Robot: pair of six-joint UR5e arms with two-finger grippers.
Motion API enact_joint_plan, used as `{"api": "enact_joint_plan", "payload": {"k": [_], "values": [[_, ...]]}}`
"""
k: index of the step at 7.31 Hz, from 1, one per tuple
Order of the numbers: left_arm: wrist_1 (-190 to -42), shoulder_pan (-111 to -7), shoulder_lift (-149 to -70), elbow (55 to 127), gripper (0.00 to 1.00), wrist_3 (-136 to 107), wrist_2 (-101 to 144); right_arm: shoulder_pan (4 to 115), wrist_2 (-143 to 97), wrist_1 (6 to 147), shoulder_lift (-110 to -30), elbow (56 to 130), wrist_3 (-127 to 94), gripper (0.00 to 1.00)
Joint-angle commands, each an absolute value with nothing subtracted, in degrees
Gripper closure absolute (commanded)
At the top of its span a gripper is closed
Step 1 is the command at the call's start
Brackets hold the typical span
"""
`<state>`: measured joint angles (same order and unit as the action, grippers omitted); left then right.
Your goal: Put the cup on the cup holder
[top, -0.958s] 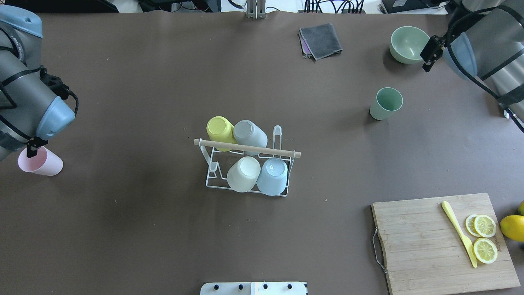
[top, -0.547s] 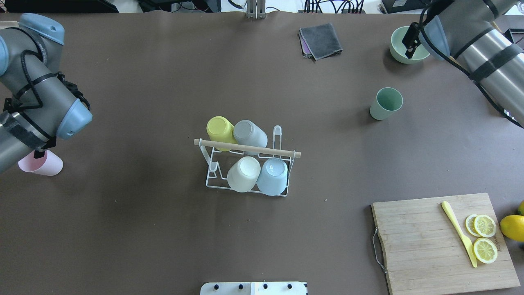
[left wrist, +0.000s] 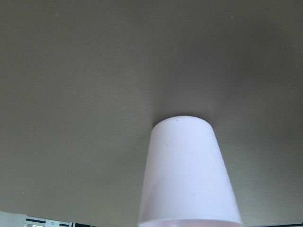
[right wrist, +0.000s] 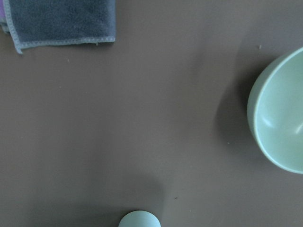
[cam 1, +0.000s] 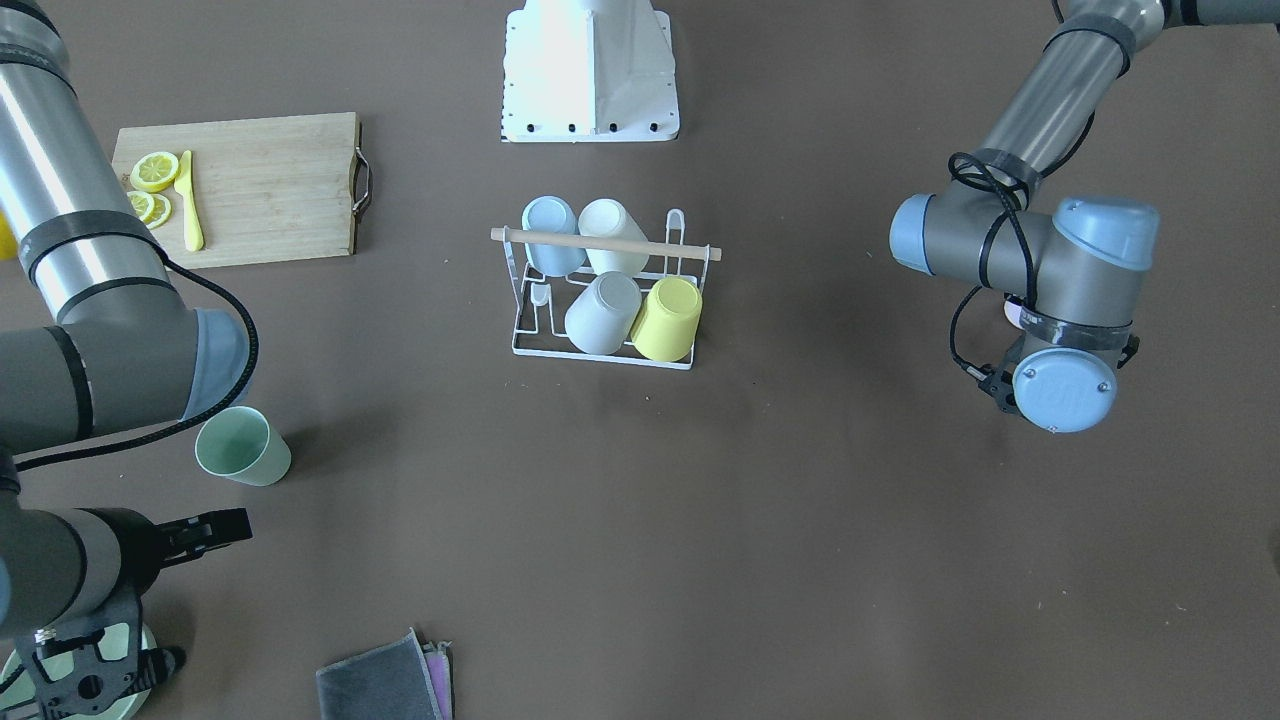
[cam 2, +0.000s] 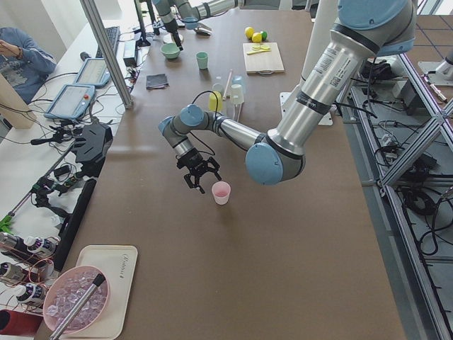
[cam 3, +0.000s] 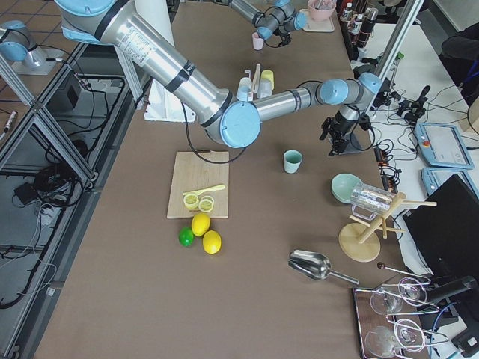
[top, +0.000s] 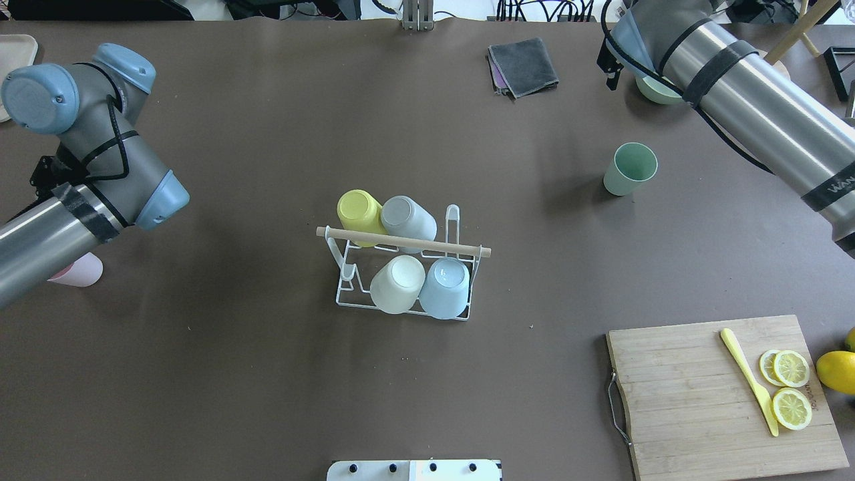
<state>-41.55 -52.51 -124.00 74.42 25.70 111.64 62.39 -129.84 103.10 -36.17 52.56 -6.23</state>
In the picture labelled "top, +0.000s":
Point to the mint green cup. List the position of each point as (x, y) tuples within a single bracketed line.
[(632, 165)]

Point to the pink cup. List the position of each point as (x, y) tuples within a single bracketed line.
[(86, 271)]

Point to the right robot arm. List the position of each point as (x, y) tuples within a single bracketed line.
[(783, 129)]

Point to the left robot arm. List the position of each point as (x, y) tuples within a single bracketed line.
[(104, 177)]

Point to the grey white cup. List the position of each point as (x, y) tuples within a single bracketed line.
[(402, 217)]

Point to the light blue cup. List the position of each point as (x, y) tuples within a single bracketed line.
[(444, 294)]

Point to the cream white cup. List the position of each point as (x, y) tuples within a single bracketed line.
[(395, 288)]

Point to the yellow cup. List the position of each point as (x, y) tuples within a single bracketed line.
[(359, 211)]

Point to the mint green bowl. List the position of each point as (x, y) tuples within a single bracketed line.
[(656, 92)]

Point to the wooden cutting board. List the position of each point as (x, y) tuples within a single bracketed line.
[(690, 414)]

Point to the yellow plastic knife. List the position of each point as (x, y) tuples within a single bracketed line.
[(760, 393)]

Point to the lemon slice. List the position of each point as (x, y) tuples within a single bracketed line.
[(791, 369), (792, 408)]

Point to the yellow lemon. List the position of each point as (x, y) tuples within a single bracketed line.
[(836, 371), (849, 341)]

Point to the wooden mug tree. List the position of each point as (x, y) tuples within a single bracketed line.
[(810, 14)]

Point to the cream plastic tray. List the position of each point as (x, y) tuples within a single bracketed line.
[(17, 51)]

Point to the white wire cup rack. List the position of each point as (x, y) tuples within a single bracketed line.
[(361, 255)]

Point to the aluminium frame post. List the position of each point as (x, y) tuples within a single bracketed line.
[(418, 15)]

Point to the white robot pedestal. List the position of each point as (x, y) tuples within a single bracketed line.
[(431, 469)]

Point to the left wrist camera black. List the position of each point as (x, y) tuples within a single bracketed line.
[(49, 172)]

